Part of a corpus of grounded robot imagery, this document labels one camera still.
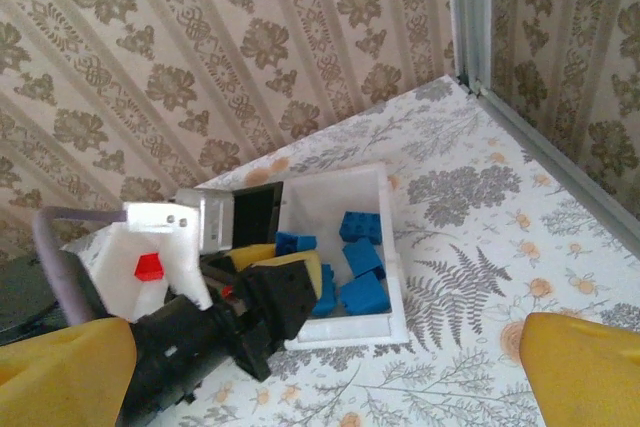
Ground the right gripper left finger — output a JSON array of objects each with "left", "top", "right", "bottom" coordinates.
[{"left": 0, "top": 316, "right": 137, "bottom": 427}]

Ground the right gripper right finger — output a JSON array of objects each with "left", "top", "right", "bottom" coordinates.
[{"left": 519, "top": 311, "right": 640, "bottom": 427}]

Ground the black plastic bin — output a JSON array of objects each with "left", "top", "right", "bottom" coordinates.
[{"left": 232, "top": 180, "right": 285, "bottom": 254}]

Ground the red lego brick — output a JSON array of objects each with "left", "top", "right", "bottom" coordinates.
[{"left": 133, "top": 253, "right": 166, "bottom": 282}]

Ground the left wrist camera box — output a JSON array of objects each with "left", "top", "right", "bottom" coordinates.
[{"left": 123, "top": 188, "right": 237, "bottom": 254}]

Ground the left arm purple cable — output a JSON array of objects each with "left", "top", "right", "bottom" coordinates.
[{"left": 32, "top": 205, "right": 129, "bottom": 328}]

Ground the aluminium table side rail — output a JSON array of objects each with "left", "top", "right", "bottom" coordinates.
[{"left": 467, "top": 79, "right": 640, "bottom": 231}]

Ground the aluminium frame post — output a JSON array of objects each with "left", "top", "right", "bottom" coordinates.
[{"left": 446, "top": 0, "right": 496, "bottom": 96}]

